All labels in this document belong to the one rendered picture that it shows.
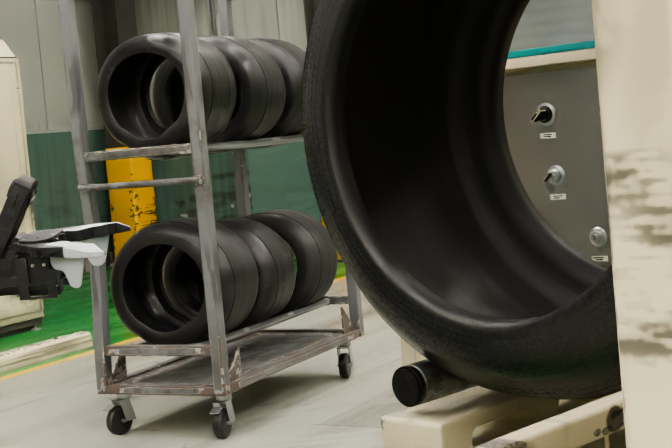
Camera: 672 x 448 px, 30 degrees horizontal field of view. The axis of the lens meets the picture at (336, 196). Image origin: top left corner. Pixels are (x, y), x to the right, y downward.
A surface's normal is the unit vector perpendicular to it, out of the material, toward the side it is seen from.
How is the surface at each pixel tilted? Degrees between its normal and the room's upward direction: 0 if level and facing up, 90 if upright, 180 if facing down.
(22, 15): 90
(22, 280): 98
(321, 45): 86
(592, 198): 90
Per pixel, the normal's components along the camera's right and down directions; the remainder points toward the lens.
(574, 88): -0.70, 0.10
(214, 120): 0.78, 0.48
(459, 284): 0.44, -0.72
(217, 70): 0.80, -0.34
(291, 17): -0.51, 0.09
